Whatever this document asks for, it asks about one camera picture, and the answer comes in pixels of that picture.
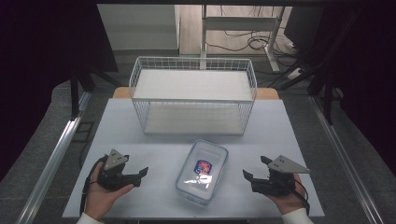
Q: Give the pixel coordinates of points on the black metal stand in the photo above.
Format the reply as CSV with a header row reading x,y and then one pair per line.
x,y
74,96
327,96

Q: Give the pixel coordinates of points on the person's right hand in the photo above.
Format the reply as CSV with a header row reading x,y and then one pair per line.
x,y
291,200

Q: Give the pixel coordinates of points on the person's left hand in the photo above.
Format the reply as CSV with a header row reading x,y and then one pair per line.
x,y
101,197

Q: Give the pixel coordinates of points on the aluminium rail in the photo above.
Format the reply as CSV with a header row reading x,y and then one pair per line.
x,y
49,168
345,161

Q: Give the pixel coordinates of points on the clear plastic lidded container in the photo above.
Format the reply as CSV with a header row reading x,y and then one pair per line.
x,y
199,182

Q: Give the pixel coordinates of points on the dark curtain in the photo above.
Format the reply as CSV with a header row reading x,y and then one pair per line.
x,y
40,62
364,77

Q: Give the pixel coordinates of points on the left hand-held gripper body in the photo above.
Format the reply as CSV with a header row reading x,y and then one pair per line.
x,y
112,174

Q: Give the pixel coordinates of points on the white metal desk frame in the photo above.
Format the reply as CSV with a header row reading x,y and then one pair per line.
x,y
239,23

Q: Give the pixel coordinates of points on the wooden table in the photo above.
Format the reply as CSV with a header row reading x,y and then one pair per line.
x,y
122,92

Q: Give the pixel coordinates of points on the white power strip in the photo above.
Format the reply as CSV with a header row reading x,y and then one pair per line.
x,y
295,74

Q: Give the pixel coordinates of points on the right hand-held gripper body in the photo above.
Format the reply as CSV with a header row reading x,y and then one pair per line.
x,y
281,179

